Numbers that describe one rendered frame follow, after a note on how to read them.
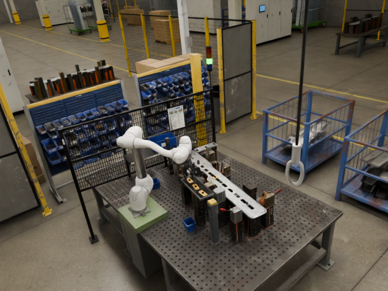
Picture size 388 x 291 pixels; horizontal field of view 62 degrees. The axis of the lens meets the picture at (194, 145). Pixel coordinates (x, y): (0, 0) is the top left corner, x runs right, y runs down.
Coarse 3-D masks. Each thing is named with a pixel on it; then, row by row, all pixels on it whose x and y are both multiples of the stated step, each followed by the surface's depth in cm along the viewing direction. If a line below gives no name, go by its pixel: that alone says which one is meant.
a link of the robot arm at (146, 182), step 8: (136, 128) 307; (136, 136) 301; (136, 152) 314; (136, 160) 318; (136, 168) 324; (144, 168) 326; (144, 176) 329; (136, 184) 331; (144, 184) 329; (152, 184) 341
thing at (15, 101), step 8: (0, 40) 766; (0, 48) 771; (0, 56) 776; (0, 64) 782; (8, 64) 792; (0, 72) 787; (8, 72) 798; (0, 80) 792; (8, 80) 803; (8, 88) 809; (16, 88) 820; (8, 96) 815; (16, 96) 826; (16, 104) 832; (16, 112) 841
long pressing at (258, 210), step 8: (192, 152) 380; (192, 160) 365; (200, 160) 364; (200, 168) 348; (208, 168) 347; (208, 176) 333; (224, 176) 331; (232, 184) 317; (232, 192) 306; (240, 192) 304; (232, 200) 294; (240, 200) 294; (248, 200) 293; (248, 208) 283; (256, 208) 282; (264, 208) 282; (248, 216) 274; (256, 216) 274
